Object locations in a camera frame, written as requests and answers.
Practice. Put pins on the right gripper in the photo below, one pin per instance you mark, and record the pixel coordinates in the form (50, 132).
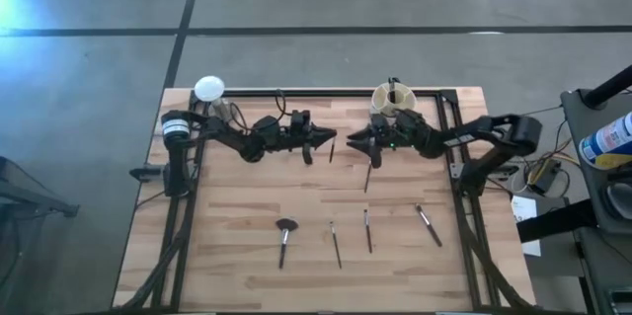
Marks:
(387, 142)

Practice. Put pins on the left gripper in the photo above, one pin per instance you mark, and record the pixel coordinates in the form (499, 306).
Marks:
(296, 139)

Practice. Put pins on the black brush silver ferrule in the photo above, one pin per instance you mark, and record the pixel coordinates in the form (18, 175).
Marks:
(368, 236)

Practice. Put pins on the thin black liner brush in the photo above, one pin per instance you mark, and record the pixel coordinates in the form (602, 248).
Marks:
(336, 245)

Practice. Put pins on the medium fluffy-head makeup brush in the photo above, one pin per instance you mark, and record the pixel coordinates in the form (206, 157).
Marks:
(428, 230)

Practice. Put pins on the large fluffy powder brush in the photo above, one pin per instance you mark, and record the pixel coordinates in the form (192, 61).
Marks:
(284, 241)

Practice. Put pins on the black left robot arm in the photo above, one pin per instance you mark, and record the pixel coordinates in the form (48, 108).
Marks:
(224, 132)

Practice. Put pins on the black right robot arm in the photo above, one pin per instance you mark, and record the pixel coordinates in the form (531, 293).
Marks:
(523, 132)

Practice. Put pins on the white ribbed brush holder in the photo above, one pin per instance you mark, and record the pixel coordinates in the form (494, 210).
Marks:
(382, 100)

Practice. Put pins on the white paper sheet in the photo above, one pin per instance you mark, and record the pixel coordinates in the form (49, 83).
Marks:
(523, 209)

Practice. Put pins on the black power adapter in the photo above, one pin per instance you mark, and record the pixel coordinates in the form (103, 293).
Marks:
(545, 179)

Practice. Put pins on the blue white spray can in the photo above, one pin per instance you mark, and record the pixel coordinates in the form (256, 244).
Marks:
(609, 139)

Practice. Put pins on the black pole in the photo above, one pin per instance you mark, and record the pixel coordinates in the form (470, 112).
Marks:
(609, 88)

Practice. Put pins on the grey computer mouse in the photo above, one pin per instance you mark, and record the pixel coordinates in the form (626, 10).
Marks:
(622, 201)

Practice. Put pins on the black side desk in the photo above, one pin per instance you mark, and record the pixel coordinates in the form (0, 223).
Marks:
(607, 265)

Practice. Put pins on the black folding stand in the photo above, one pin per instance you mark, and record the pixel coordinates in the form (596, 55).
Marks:
(44, 205)

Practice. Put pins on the black table frame rail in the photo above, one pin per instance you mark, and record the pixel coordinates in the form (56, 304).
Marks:
(321, 93)
(470, 265)
(181, 256)

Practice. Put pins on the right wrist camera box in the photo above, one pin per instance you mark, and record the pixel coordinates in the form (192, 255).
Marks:
(409, 125)

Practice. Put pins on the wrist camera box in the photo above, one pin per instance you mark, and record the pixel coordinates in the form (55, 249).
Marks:
(409, 125)
(266, 125)

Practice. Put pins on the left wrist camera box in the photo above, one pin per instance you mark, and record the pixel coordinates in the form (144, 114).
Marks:
(266, 125)

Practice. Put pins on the black clamp bracket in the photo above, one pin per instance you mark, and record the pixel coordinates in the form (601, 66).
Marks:
(145, 173)

